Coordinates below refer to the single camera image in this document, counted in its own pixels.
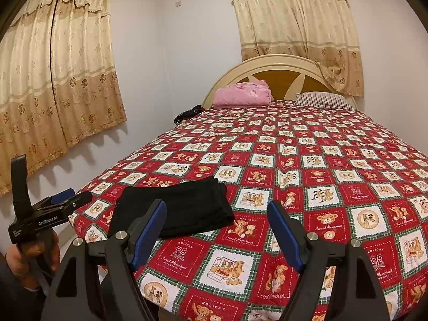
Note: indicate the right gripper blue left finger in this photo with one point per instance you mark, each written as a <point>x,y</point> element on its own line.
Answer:
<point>143,234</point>

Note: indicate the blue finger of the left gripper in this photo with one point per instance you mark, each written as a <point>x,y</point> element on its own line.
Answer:
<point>62,196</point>
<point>77,201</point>

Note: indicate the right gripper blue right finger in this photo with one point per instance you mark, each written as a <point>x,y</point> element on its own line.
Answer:
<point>290,235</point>

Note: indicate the black pants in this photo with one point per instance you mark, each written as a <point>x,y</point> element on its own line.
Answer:
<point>192,207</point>

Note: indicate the person's left hand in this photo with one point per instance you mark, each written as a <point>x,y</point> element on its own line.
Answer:
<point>18,259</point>

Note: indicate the red patchwork bear bedsheet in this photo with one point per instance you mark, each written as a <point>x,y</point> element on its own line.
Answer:
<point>338,172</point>

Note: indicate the black object beside bed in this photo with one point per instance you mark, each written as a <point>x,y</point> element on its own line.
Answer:
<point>188,114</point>

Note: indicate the striped pillow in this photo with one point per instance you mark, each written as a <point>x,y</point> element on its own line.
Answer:
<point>322,100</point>

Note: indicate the pink folded blanket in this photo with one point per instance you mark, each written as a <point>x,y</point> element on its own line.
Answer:
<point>243,94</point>

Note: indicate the cream wooden headboard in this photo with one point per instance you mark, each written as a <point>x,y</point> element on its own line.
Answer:
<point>285,74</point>

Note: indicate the beige curtain behind headboard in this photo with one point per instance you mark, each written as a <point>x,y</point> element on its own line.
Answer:
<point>319,30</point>

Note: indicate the beige curtain on side wall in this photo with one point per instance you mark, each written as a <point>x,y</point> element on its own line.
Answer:
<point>58,81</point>

